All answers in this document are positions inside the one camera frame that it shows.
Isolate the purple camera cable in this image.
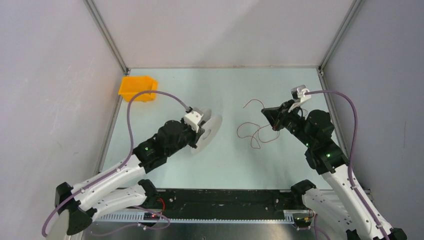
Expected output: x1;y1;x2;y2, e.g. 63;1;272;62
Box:
41;90;194;238
304;89;392;240

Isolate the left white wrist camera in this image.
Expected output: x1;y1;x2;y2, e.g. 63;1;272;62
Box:
183;108;204;133

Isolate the controller board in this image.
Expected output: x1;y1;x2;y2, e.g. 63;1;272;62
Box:
293;217;313;231
143;212;161;221

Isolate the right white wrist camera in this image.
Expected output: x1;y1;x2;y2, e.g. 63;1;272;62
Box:
288;85;312;112

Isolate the right controller board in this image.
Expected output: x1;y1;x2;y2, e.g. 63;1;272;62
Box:
293;217;313;231

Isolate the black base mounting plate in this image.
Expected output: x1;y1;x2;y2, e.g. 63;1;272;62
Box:
158;188;303;221

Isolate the orange plastic bin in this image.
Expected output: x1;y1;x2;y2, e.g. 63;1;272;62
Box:
118;76;158;102

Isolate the white perforated cable spool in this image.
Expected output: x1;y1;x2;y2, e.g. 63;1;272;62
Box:
191;107;223;155

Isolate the thin red wire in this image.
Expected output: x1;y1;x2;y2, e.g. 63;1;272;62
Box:
236;98;309;150

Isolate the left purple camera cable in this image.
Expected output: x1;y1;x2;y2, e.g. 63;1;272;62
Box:
41;90;194;238

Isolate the left controller board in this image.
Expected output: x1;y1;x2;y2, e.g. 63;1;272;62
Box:
143;212;161;221

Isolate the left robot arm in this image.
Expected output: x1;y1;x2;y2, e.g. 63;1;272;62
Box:
55;117;216;236

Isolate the aluminium frame rail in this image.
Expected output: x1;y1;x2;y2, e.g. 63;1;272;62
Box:
96;188;375;224

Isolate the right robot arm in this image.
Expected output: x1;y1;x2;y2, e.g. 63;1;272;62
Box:
261;101;407;240

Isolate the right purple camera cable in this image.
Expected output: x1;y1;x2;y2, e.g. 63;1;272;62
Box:
304;89;392;240

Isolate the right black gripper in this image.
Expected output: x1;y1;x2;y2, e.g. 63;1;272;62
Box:
262;99;314;148

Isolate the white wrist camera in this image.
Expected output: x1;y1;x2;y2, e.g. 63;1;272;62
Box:
288;85;312;112
183;108;204;133

